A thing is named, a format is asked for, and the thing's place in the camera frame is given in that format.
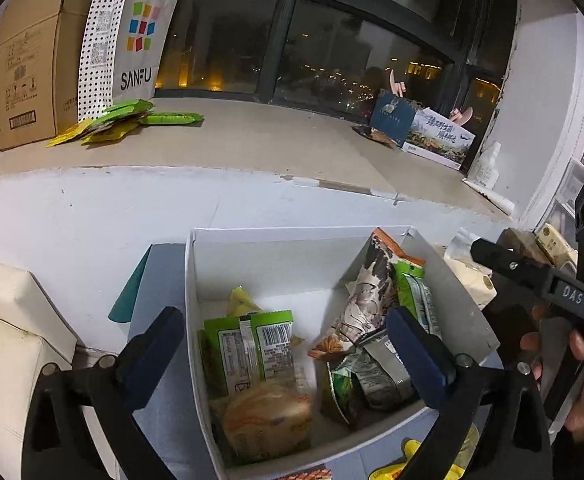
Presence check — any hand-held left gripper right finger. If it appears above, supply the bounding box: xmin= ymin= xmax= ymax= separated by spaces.
xmin=386 ymin=306 xmax=554 ymax=480

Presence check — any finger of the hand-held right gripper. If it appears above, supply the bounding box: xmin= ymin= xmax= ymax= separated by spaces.
xmin=470 ymin=238 xmax=554 ymax=295

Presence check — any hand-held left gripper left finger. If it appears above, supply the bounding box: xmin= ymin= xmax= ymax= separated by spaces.
xmin=22 ymin=306 xmax=185 ymax=480

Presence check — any grey snack packet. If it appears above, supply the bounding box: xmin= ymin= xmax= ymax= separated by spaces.
xmin=359 ymin=334 xmax=419 ymax=409

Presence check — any large white red snack bag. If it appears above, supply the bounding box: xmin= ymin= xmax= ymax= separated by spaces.
xmin=337 ymin=228 xmax=426 ymax=347

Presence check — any dark green snack packet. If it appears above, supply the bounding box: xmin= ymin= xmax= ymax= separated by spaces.
xmin=320 ymin=359 xmax=369 ymax=429

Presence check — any small orange nut packet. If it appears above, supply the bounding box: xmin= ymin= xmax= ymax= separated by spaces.
xmin=308 ymin=334 xmax=359 ymax=362

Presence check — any yellow-green printed snack packet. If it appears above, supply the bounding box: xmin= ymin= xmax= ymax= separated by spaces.
xmin=226 ymin=286 xmax=264 ymax=319

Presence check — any yellow snack packet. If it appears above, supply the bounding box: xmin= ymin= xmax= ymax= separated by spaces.
xmin=369 ymin=437 xmax=473 ymax=480

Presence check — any beige round snack packet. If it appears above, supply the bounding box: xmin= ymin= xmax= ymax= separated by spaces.
xmin=221 ymin=381 xmax=316 ymax=464

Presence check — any white cardboard box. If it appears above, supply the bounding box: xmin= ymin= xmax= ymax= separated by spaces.
xmin=184 ymin=225 xmax=501 ymax=480

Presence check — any orange clear-edged snack packet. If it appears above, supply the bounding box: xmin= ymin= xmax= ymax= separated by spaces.
xmin=281 ymin=465 xmax=332 ymax=480

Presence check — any dark side cabinet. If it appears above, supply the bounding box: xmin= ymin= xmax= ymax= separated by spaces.
xmin=496 ymin=227 xmax=540 ymax=262

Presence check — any cream case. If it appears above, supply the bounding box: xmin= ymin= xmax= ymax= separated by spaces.
xmin=534 ymin=223 xmax=579 ymax=269

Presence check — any cream tissue pack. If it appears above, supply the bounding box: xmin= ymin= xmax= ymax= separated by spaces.
xmin=444 ymin=255 xmax=496 ymax=312

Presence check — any white tube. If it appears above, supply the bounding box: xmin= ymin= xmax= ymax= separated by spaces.
xmin=461 ymin=178 xmax=516 ymax=214

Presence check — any clear plastic drawer unit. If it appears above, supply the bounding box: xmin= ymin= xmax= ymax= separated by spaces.
xmin=556 ymin=134 xmax=584 ymax=212

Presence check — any white plastic bottle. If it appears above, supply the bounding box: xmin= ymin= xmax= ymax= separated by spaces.
xmin=464 ymin=140 xmax=504 ymax=189

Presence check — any white leather ottoman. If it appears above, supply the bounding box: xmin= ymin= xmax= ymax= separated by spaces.
xmin=0 ymin=255 xmax=79 ymax=480

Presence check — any blue printed tissue box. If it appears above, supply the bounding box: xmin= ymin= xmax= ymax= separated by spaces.
xmin=369 ymin=88 xmax=476 ymax=170

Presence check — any dark flat packet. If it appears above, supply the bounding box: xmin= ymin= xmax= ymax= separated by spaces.
xmin=351 ymin=123 xmax=399 ymax=149

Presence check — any pink antler headband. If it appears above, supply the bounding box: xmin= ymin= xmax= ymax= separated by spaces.
xmin=388 ymin=68 xmax=474 ymax=127

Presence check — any pile of green yellow packets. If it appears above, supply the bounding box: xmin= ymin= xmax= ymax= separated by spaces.
xmin=46 ymin=98 xmax=205 ymax=149

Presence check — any dark window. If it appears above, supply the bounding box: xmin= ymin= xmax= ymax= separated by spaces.
xmin=154 ymin=0 xmax=519 ymax=132

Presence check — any white dotted shopping bag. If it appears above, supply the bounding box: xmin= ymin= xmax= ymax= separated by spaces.
xmin=76 ymin=0 xmax=183 ymax=124

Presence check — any brown cardboard box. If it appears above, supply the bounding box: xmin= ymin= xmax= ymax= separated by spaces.
xmin=0 ymin=0 xmax=99 ymax=152

